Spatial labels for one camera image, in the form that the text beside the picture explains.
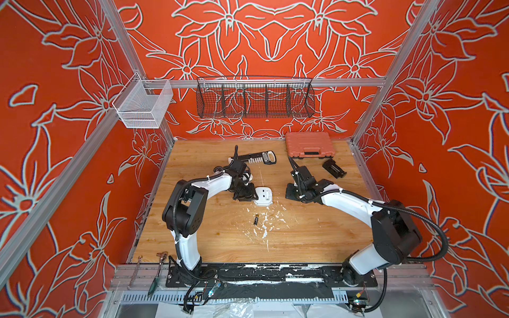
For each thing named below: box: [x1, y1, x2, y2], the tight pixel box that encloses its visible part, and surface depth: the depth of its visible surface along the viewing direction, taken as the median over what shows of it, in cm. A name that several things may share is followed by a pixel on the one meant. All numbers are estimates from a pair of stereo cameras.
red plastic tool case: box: [284, 131, 337, 159], surface depth 115 cm
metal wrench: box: [126, 255, 144, 291], surface depth 77 cm
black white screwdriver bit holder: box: [227, 150, 277, 165], surface depth 112 cm
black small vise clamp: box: [322, 158, 348, 179], surface depth 106 cm
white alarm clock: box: [253, 186, 274, 207], surface depth 94 cm
